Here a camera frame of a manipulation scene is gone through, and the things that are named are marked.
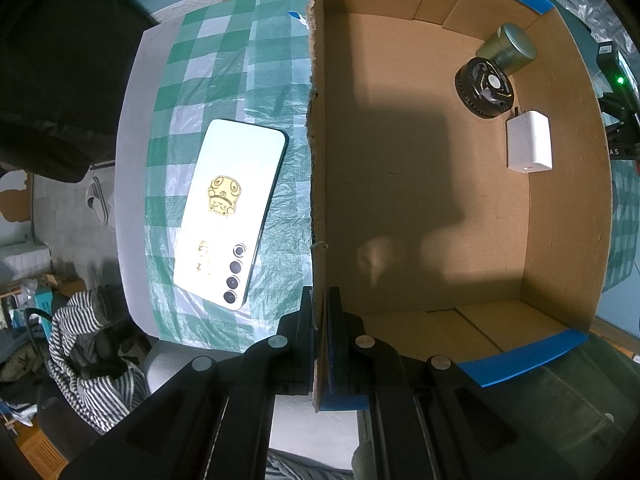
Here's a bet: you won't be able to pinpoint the black round fan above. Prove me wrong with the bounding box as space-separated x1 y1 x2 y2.
455 57 514 120

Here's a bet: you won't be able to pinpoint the black hanging cloth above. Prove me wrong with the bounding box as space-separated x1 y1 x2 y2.
0 0 162 184

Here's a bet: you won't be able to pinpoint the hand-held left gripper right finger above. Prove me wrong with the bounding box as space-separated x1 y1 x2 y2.
325 286 567 480

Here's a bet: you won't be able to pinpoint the green round tin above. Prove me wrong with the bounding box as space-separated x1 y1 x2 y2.
475 22 538 76

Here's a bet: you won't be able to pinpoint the black white striped cloth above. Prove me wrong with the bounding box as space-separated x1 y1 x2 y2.
47 287 151 433

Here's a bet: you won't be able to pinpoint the white plastic crate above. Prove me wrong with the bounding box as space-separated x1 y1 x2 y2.
0 242 53 291

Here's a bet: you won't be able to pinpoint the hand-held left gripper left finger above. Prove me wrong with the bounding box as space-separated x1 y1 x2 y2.
60 285 316 480

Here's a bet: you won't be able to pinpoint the blue cardboard box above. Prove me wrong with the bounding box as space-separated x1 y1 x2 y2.
305 0 616 413

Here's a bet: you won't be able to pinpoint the green checkered tablecloth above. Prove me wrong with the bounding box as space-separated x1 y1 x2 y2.
142 0 640 346

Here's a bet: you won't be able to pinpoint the person's green trousers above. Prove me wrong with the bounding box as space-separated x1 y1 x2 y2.
350 335 640 480

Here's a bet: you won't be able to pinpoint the white wall charger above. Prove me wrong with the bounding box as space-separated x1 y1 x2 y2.
506 109 553 173

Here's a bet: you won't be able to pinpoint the white phone with gold sticker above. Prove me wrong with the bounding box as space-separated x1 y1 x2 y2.
172 118 289 311

